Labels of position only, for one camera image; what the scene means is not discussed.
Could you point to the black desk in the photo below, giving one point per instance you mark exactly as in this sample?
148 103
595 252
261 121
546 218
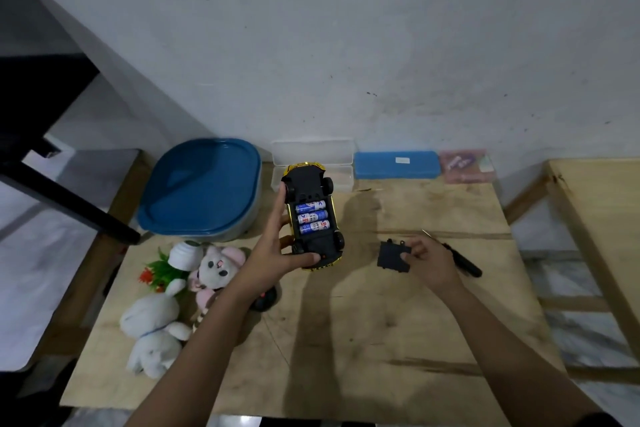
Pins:
45 106

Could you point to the pink plush toy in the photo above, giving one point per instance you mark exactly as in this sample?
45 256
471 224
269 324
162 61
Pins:
215 269

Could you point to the light wooden table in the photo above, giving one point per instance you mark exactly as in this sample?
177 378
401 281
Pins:
595 221

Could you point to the clear plastic case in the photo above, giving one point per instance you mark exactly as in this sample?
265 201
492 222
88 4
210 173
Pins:
312 154

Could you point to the black remote controller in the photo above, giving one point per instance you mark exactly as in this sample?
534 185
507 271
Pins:
265 299

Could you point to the person's left thumb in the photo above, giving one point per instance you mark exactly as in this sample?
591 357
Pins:
304 259

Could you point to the blue and white battery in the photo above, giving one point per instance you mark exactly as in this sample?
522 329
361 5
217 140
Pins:
310 206
312 216
314 228

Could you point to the person's right hand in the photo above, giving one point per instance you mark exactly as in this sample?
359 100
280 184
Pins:
436 264

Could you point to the person's right thumb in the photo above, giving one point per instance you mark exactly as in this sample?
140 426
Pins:
413 252

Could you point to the white plush rabbit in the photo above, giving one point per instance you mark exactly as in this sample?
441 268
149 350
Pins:
150 326

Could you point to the person's right forearm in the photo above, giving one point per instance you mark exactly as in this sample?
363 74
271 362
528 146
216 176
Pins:
515 356

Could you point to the pink pencil case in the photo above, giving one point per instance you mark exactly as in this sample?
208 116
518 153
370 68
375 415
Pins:
467 167

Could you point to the grey container with blue lid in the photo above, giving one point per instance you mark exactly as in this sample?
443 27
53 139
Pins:
200 189

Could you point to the artificial plant in white pot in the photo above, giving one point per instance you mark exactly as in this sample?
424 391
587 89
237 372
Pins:
184 256

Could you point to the blue pencil case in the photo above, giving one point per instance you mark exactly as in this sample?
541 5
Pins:
397 166

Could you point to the person's left forearm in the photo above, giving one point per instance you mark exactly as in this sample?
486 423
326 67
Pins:
200 356

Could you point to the person's left hand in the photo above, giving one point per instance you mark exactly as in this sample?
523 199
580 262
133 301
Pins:
270 261

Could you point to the black battery cover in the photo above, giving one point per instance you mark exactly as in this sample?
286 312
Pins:
391 259

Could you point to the yellow toy car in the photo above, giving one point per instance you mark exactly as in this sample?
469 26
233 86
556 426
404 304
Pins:
315 241

